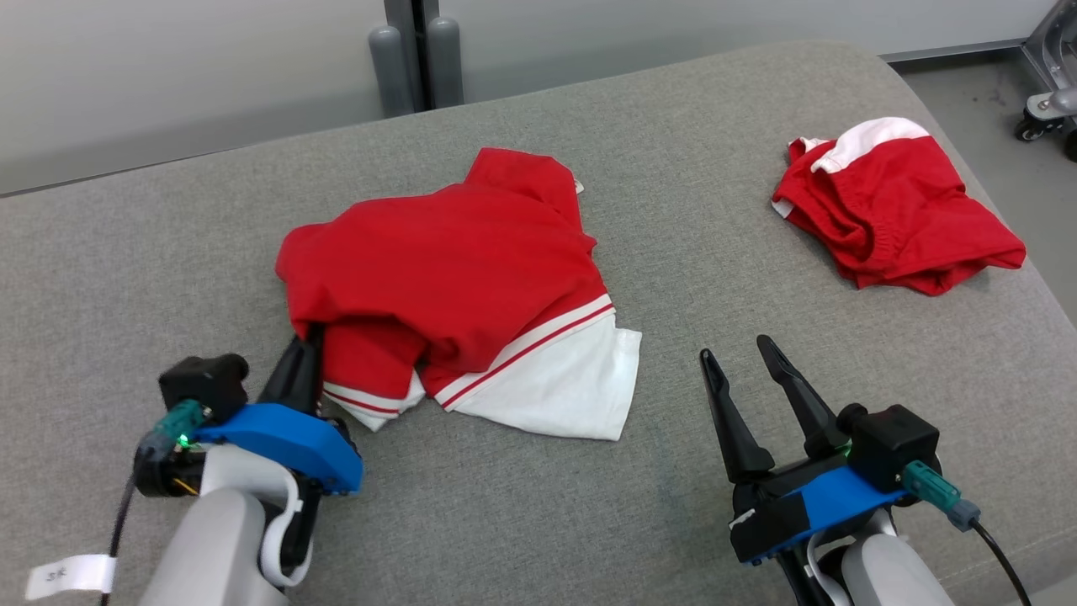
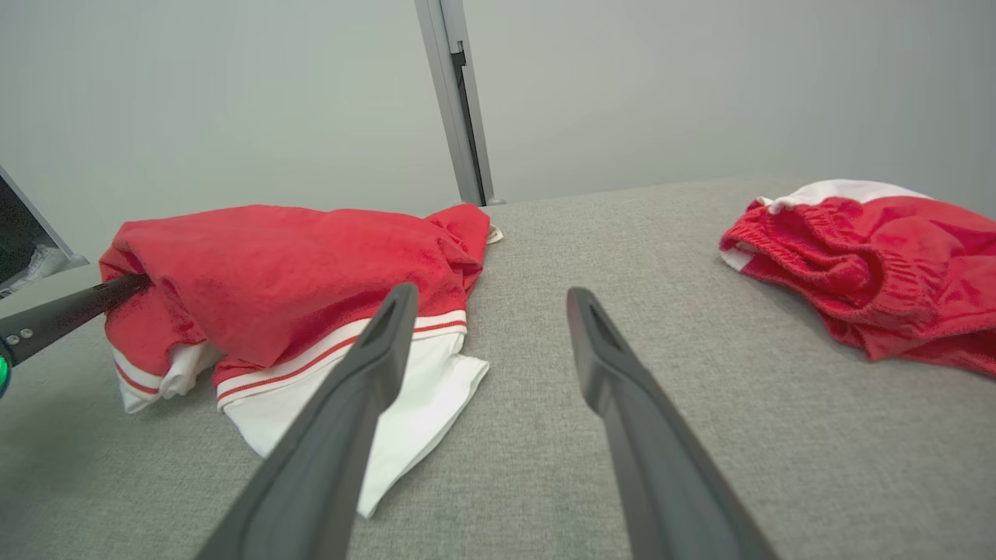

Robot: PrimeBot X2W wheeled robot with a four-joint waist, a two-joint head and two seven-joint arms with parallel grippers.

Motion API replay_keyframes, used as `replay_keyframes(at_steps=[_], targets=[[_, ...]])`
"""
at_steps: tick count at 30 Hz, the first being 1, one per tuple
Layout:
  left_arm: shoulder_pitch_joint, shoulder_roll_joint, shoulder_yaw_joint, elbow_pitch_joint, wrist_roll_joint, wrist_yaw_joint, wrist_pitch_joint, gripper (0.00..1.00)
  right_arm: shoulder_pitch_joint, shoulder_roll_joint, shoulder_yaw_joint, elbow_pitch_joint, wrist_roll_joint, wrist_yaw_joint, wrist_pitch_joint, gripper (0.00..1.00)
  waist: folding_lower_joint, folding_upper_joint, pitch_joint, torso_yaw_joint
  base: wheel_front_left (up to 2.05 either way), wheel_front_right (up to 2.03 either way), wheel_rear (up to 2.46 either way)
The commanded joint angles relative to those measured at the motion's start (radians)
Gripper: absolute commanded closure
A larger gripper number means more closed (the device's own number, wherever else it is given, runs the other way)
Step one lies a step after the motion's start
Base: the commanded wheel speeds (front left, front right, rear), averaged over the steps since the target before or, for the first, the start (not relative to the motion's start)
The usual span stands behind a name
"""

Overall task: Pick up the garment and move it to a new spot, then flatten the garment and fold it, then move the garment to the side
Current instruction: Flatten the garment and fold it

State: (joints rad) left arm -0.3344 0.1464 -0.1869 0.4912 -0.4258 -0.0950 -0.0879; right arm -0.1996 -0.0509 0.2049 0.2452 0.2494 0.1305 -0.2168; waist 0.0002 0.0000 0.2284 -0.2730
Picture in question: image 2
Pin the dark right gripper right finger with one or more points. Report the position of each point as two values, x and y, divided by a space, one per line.
661 482

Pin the red shirt white striped trim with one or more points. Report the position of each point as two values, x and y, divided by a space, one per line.
272 272

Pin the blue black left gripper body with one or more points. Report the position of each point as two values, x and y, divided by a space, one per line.
5 377

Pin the grey metal wall post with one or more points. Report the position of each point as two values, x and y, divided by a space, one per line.
459 117

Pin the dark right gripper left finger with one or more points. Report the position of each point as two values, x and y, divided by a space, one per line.
327 467

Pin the red shorts white side stripe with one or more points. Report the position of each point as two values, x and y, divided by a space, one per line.
895 257

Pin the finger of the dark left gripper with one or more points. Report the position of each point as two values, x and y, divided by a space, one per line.
62 315

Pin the grey framed dark panel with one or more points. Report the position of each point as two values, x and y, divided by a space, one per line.
19 241

